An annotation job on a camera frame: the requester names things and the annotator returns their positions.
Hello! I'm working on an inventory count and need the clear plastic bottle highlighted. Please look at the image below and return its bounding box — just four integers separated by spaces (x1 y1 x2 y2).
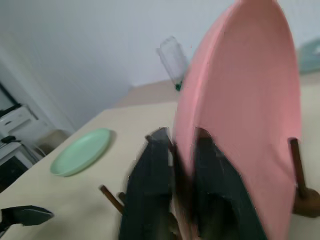
156 35 189 91

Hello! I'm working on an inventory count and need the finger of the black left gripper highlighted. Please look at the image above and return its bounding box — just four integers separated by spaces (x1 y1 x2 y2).
118 127 179 240

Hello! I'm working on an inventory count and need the wooden dish rack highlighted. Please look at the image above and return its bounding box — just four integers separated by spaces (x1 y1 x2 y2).
99 134 320 240

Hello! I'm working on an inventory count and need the small black device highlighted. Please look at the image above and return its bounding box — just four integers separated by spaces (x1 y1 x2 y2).
0 135 22 144

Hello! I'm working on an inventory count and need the pink plate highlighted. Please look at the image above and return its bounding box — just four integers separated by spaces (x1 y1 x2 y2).
173 0 302 240

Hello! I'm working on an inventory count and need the white cabinet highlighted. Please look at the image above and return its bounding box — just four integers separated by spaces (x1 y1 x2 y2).
0 104 51 193

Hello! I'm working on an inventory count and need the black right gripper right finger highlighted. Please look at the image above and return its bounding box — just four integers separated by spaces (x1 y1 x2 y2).
192 127 268 240

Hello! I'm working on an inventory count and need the green plate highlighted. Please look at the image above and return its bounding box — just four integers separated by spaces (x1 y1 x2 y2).
49 127 112 178

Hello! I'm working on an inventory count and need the black pointed right gripper left finger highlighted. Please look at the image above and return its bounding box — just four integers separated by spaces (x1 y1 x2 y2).
0 205 54 232

